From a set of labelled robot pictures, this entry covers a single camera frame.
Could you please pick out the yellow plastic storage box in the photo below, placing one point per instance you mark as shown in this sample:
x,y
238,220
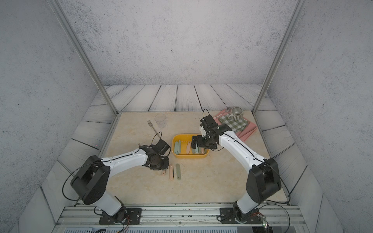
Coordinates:
x,y
184,148

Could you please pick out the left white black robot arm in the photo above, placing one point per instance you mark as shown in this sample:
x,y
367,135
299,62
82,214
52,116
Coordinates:
x,y
90,180

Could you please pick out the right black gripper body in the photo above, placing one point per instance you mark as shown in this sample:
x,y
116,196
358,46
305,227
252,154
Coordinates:
x,y
203,141

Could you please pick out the aluminium frame post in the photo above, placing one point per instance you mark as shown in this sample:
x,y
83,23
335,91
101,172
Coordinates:
x,y
280,52
65,24

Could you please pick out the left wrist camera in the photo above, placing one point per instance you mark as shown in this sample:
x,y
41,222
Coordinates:
x,y
161,147

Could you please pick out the clear drinking glass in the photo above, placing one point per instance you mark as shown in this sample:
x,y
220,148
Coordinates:
x,y
161,120

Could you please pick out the aluminium front rail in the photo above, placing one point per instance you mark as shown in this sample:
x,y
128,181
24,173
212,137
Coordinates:
x,y
183,218

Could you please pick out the pink cutting board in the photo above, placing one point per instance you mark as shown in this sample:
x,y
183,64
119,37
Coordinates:
x,y
246,133

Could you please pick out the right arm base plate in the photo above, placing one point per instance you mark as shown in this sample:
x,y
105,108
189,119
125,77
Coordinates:
x,y
234,215

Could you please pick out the left aluminium frame post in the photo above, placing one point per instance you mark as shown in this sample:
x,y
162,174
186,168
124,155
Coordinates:
x,y
65,24

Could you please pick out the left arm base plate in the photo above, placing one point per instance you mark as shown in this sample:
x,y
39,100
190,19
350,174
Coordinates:
x,y
123,216

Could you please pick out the silver metal fork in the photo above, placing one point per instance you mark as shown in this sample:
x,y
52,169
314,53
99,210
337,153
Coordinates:
x,y
151,125

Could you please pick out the olive green folding knife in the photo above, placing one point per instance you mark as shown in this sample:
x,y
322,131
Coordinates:
x,y
178,171

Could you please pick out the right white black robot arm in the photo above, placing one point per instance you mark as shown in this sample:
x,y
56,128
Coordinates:
x,y
263,178

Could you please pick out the green checkered cloth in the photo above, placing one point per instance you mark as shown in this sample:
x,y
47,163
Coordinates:
x,y
236,126

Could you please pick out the right aluminium frame post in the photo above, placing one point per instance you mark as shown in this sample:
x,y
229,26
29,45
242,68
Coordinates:
x,y
280,52

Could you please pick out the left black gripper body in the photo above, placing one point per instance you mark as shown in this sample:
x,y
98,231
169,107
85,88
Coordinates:
x,y
161,164

